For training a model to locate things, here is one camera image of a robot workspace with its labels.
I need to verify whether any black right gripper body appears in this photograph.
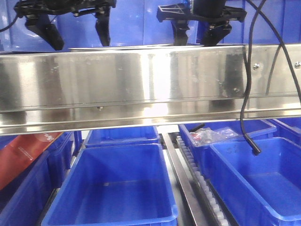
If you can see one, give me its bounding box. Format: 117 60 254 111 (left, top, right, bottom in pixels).
157 0 247 24

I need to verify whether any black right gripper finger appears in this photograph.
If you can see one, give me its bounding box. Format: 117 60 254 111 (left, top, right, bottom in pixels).
171 20 190 46
199 21 232 46

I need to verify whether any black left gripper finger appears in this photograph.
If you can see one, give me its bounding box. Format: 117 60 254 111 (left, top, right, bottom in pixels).
95 7 111 47
25 14 64 50

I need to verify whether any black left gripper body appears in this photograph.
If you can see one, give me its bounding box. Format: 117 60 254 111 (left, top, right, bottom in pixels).
14 0 117 17

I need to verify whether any large blue crate upper left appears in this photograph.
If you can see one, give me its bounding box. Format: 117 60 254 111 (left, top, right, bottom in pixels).
0 0 200 53

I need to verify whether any ribbed blue crate upper right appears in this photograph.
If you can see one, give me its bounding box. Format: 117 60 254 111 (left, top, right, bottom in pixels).
197 0 301 45

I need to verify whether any blue bin rear right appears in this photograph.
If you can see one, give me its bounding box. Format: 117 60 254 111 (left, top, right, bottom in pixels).
178 120 277 167

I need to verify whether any blue bin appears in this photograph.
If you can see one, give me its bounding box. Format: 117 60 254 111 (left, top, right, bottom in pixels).
268 117 301 145
208 137 301 226
178 120 277 167
41 144 178 226
0 150 53 226
83 126 160 148
47 132 74 188

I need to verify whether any clear plastic bag of parts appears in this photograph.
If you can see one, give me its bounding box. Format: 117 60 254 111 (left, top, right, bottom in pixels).
190 127 239 146

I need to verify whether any blue bin rear centre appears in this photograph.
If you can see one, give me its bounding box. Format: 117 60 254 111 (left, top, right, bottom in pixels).
83 126 160 148

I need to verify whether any blue bin far right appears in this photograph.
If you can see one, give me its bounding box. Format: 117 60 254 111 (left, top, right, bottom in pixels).
268 117 301 145

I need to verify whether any blue bin rear left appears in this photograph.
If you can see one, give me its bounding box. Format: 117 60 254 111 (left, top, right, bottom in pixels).
47 132 74 188

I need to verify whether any red cardboard box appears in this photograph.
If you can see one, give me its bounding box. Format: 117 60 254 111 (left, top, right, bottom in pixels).
0 132 62 189

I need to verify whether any blue bin front centre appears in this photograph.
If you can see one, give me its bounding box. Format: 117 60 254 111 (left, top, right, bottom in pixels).
41 144 178 226

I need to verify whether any blue bin front right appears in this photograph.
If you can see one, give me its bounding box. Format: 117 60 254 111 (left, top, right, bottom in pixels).
208 137 301 226

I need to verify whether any blue bin front left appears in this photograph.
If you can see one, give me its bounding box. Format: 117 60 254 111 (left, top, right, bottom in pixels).
0 150 53 226

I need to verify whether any white roller track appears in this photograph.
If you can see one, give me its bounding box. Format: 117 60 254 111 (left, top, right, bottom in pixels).
176 136 231 226

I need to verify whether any stainless steel shelf rail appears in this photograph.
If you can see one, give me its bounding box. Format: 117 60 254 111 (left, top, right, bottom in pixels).
0 43 301 136

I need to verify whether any thin black cable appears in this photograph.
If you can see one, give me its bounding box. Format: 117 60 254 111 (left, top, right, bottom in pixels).
246 0 301 105

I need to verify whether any black handle in bin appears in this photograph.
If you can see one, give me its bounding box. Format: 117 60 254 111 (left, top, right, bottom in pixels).
190 123 205 132

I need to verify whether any steel divider rail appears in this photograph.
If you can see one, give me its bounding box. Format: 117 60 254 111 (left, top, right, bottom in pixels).
162 133 208 226

